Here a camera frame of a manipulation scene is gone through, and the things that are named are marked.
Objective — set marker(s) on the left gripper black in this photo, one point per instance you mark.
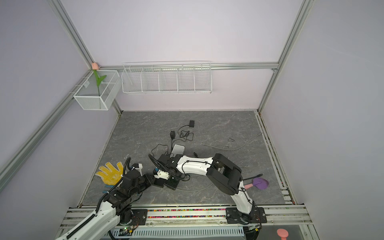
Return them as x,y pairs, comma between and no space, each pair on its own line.
147,178

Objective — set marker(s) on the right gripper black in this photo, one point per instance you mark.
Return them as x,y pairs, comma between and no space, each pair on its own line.
172,185

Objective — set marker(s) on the black network switch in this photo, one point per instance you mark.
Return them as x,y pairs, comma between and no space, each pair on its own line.
159,182

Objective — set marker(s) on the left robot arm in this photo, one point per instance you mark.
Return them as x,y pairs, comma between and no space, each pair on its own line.
114,207

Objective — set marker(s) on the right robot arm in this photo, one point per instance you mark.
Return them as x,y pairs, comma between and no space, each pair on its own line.
223,173

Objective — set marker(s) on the black power adapter plug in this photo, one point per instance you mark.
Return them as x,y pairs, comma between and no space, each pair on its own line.
172,135

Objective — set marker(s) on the yellow work glove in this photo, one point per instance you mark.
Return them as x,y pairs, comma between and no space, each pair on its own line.
110,174

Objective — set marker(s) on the black power brick far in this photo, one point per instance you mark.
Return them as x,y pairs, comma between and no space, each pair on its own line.
191,123

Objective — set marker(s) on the pink purple toy shovel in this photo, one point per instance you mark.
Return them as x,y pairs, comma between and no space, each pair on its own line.
259,183

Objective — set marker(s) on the white mesh basket small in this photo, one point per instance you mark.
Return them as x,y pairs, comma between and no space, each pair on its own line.
87,95

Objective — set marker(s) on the artificial tulip flower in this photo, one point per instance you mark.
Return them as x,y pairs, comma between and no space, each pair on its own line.
99,79

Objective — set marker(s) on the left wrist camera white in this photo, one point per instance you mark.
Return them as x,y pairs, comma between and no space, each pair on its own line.
137,167

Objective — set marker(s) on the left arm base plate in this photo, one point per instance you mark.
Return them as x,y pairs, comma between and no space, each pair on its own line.
134,217

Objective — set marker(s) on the black power cord tangled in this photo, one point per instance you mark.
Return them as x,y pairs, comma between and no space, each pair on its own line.
182,135

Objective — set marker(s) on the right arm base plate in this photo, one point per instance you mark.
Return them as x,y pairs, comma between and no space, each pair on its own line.
256,216

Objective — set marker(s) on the white wire basket long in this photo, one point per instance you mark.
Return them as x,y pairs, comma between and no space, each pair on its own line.
167,77

